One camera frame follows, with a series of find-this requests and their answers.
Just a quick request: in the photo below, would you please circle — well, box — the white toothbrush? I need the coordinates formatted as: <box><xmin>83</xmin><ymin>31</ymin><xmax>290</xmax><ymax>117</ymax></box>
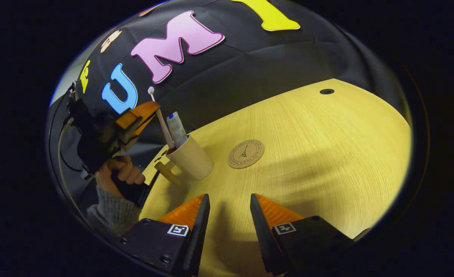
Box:
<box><xmin>148</xmin><ymin>87</ymin><xmax>175</xmax><ymax>150</ymax></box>

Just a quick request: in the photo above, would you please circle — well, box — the round cork coaster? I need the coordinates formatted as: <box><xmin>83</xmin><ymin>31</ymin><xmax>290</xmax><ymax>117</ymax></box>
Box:
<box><xmin>227</xmin><ymin>139</ymin><xmax>265</xmax><ymax>169</ymax></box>

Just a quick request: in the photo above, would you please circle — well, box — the white toothpaste tube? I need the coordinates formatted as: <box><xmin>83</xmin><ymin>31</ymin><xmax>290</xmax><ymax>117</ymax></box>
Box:
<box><xmin>166</xmin><ymin>112</ymin><xmax>189</xmax><ymax>149</ymax></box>

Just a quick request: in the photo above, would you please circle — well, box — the beige cup with wooden handle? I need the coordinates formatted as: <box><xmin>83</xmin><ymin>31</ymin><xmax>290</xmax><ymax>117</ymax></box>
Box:
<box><xmin>155</xmin><ymin>135</ymin><xmax>215</xmax><ymax>186</ymax></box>

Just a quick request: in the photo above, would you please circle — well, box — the black backdrop cloth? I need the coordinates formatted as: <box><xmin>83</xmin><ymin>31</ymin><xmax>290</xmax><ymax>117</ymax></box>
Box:
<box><xmin>46</xmin><ymin>0</ymin><xmax>412</xmax><ymax>216</ymax></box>

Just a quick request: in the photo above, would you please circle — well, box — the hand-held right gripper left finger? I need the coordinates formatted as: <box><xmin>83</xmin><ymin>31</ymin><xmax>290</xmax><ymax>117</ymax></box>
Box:
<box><xmin>120</xmin><ymin>194</ymin><xmax>211</xmax><ymax>277</ymax></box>

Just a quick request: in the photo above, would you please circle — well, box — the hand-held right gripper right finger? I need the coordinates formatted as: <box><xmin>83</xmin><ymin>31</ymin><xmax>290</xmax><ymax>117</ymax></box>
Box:
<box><xmin>250</xmin><ymin>193</ymin><xmax>371</xmax><ymax>277</ymax></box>

